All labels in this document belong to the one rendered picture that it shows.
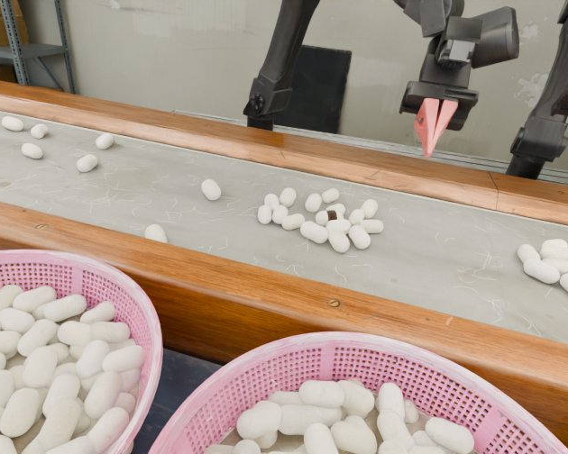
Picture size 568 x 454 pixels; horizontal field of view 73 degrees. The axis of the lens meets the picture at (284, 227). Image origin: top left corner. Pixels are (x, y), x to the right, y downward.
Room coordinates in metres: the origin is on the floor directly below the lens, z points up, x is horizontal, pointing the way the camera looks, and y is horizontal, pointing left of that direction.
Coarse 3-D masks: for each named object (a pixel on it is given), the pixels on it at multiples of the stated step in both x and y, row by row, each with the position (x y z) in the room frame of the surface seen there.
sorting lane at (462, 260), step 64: (0, 128) 0.64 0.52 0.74; (64, 128) 0.67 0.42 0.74; (0, 192) 0.42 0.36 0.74; (64, 192) 0.44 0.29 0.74; (128, 192) 0.46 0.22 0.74; (192, 192) 0.48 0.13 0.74; (256, 192) 0.51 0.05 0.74; (320, 192) 0.53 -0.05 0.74; (384, 192) 0.56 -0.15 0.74; (256, 256) 0.35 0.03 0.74; (320, 256) 0.36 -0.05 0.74; (384, 256) 0.38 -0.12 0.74; (448, 256) 0.40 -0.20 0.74; (512, 256) 0.42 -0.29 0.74; (512, 320) 0.29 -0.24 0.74
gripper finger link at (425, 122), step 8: (424, 104) 0.58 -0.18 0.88; (432, 104) 0.58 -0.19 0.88; (424, 112) 0.58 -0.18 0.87; (432, 112) 0.57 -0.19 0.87; (456, 112) 0.61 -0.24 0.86; (416, 120) 0.61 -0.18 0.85; (424, 120) 0.60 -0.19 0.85; (432, 120) 0.56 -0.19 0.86; (456, 120) 0.61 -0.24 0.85; (464, 120) 0.61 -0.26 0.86; (416, 128) 0.61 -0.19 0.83; (424, 128) 0.60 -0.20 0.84; (432, 128) 0.56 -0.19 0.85; (448, 128) 0.62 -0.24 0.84; (456, 128) 0.61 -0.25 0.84; (424, 136) 0.58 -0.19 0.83; (432, 136) 0.55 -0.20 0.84; (424, 144) 0.57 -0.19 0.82; (424, 152) 0.56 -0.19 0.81
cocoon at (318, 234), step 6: (306, 222) 0.40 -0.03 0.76; (312, 222) 0.40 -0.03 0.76; (300, 228) 0.40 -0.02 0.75; (306, 228) 0.40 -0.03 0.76; (312, 228) 0.39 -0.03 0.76; (318, 228) 0.39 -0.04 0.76; (324, 228) 0.39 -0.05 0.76; (306, 234) 0.39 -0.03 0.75; (312, 234) 0.39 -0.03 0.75; (318, 234) 0.39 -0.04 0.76; (324, 234) 0.39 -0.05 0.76; (312, 240) 0.39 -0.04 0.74; (318, 240) 0.38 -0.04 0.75; (324, 240) 0.39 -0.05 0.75
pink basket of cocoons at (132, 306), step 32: (0, 256) 0.27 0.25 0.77; (32, 256) 0.27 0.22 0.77; (64, 256) 0.27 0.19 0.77; (0, 288) 0.25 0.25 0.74; (64, 288) 0.26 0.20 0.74; (96, 288) 0.26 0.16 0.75; (128, 288) 0.25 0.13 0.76; (128, 320) 0.23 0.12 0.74; (160, 352) 0.18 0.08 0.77; (128, 448) 0.12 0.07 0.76
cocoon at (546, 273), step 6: (528, 264) 0.38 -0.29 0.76; (534, 264) 0.37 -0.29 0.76; (540, 264) 0.37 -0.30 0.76; (546, 264) 0.37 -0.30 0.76; (528, 270) 0.37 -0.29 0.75; (534, 270) 0.37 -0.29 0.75; (540, 270) 0.37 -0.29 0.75; (546, 270) 0.36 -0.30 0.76; (552, 270) 0.36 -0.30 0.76; (534, 276) 0.37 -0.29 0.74; (540, 276) 0.36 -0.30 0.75; (546, 276) 0.36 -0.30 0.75; (552, 276) 0.36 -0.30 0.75; (558, 276) 0.36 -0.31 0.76; (546, 282) 0.36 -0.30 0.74; (552, 282) 0.36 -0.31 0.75
